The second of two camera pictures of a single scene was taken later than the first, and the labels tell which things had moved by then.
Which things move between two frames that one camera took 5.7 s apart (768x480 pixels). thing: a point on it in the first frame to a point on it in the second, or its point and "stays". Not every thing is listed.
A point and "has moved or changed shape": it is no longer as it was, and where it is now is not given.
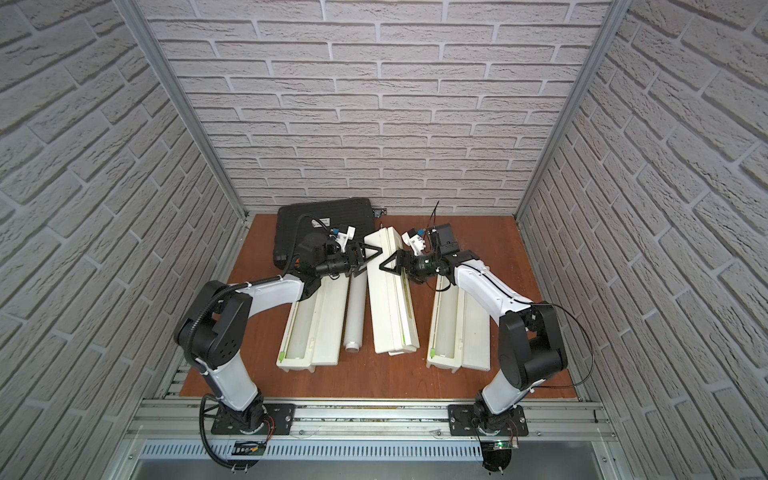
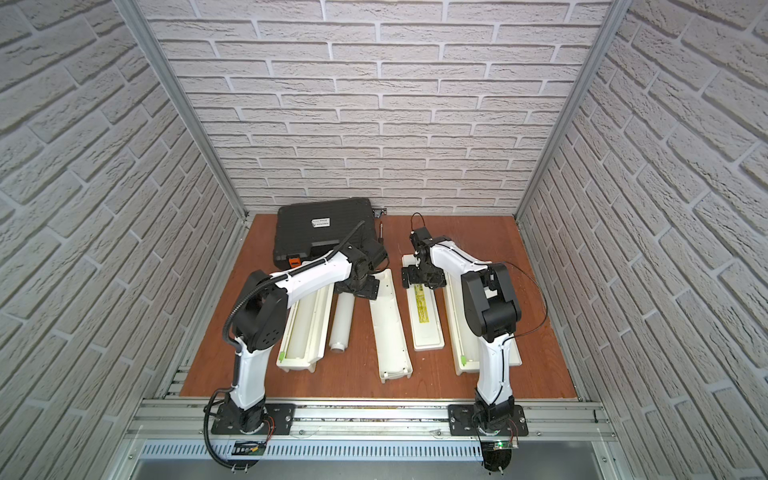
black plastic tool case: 294,220 stays
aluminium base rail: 177,431 stays
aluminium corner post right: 616,12 stays
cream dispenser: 393,325 has moved or changed shape
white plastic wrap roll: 355,312 has moved or changed shape
